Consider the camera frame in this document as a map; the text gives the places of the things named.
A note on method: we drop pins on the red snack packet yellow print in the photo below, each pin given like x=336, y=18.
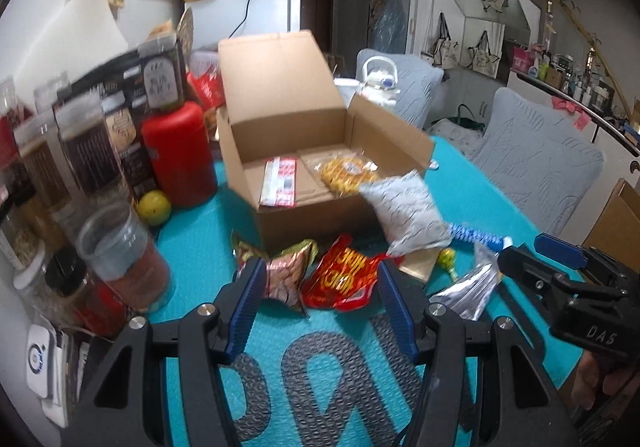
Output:
x=340, y=277

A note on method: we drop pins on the white plug-in device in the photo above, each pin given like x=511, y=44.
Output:
x=42, y=362

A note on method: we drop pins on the black pouch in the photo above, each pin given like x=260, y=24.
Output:
x=117, y=117

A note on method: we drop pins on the green bag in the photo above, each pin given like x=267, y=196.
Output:
x=472, y=119

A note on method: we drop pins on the yellow bamboo pole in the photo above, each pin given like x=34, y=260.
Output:
x=580, y=27

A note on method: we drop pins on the white fridge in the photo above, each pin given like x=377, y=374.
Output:
x=265, y=12

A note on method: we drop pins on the dark brown door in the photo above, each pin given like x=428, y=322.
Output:
x=315, y=7

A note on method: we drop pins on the tall jar dark contents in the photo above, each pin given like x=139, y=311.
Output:
x=87, y=147

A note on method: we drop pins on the brown paper bag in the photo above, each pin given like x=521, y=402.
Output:
x=162, y=32

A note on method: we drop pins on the pink cloth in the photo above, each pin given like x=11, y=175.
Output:
x=567, y=107

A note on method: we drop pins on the teal bubble mat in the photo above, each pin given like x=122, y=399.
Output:
x=320, y=327

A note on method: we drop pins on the jar of oats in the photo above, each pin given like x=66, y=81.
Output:
x=20, y=247

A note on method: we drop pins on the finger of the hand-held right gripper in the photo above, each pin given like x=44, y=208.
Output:
x=557, y=247
x=525, y=269

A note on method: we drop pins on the green yellow lollipop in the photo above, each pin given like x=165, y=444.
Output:
x=446, y=257

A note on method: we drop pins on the person's right hand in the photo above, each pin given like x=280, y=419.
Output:
x=595, y=384

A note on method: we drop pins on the red packets bundle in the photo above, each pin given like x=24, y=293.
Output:
x=207, y=87

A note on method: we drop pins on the clear jar red contents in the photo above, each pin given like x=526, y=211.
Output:
x=10, y=117

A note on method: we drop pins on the silver foil packet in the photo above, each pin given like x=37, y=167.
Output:
x=465, y=294

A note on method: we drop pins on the dark jar with grey label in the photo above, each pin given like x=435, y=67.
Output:
x=160, y=82

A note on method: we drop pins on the green gold snack packet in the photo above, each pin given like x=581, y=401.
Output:
x=287, y=269

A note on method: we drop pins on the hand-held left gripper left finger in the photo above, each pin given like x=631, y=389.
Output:
x=247, y=309

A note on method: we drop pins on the yellow green lemon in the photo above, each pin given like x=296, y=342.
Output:
x=154, y=208

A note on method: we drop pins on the yellow snack bag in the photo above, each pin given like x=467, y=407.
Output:
x=345, y=174

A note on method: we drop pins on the blue plastic bag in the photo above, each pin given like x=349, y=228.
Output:
x=390, y=22

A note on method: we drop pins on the round woven trivet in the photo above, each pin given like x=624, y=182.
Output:
x=185, y=29

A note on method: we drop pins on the gold carton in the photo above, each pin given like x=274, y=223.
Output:
x=420, y=267

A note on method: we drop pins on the white patterned cloth bag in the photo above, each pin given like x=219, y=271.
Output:
x=455, y=137

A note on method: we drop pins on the cardboard box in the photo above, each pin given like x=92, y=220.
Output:
x=280, y=92
x=615, y=222

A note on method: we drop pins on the canvas tote bag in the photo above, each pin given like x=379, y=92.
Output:
x=442, y=47

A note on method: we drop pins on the closed cardboard box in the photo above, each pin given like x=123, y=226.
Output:
x=615, y=222

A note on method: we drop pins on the white counter cabinet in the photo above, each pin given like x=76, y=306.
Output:
x=530, y=87

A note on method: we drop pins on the white patterned snack bag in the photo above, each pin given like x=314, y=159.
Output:
x=405, y=212

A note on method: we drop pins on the blue tube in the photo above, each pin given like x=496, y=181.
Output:
x=475, y=234

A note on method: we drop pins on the white cup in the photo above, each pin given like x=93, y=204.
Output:
x=347, y=87

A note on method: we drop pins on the red white packet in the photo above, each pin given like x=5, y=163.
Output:
x=278, y=182

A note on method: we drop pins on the white foam board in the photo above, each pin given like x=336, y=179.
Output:
x=75, y=37

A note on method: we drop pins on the clear jar white lid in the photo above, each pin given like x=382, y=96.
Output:
x=50, y=92

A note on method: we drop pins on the wide jar red powder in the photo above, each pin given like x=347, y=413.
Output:
x=125, y=257

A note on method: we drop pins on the tall jar brown contents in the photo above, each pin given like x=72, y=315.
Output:
x=42, y=162

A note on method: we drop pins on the grey covered chair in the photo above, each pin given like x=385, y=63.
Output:
x=410, y=82
x=535, y=162

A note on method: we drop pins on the red bottle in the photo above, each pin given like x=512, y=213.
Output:
x=180, y=157

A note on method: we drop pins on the row of bottles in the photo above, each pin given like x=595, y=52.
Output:
x=575, y=82

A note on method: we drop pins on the white cartoon kettle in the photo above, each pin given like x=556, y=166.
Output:
x=380, y=82

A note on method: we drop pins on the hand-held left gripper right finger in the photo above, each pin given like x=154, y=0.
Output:
x=397, y=312

